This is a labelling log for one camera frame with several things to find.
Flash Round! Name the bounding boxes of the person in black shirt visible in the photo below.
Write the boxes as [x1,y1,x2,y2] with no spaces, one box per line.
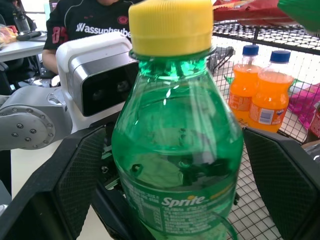
[41,0,134,74]

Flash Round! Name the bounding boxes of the green Sprite bottle yellow cap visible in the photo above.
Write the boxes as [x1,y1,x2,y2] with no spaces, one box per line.
[111,0,245,240]

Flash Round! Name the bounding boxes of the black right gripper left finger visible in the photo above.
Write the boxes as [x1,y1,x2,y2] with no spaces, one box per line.
[0,125,109,240]

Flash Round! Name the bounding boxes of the black flat desk object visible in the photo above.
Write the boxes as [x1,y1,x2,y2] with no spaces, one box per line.
[16,31,43,42]

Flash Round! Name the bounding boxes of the dark red container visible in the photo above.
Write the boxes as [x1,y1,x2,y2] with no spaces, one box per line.
[309,104,320,139]

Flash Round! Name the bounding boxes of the orange soda bottle blue cap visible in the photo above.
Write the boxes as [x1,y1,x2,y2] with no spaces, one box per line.
[248,50,295,133]
[228,44,261,121]

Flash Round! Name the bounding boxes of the white office desk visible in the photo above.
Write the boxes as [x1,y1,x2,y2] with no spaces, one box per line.
[0,36,49,63]

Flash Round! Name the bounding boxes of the green snack bag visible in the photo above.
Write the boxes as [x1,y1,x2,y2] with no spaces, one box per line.
[277,0,320,34]

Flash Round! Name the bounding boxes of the clear water bottle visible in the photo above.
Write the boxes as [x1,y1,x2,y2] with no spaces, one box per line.
[13,9,31,36]

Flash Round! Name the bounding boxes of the pink snack bag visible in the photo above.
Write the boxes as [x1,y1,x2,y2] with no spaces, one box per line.
[287,82,320,131]

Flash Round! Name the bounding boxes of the black wire rack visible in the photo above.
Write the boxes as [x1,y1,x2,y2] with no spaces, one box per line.
[206,19,320,240]

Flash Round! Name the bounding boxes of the red snack bag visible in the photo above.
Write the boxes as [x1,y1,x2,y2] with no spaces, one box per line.
[212,0,302,26]

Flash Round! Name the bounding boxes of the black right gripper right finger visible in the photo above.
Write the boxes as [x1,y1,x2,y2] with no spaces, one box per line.
[243,127,320,240]

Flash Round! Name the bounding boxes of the yellow red bag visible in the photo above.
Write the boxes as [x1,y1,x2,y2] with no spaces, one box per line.
[0,25,18,49]

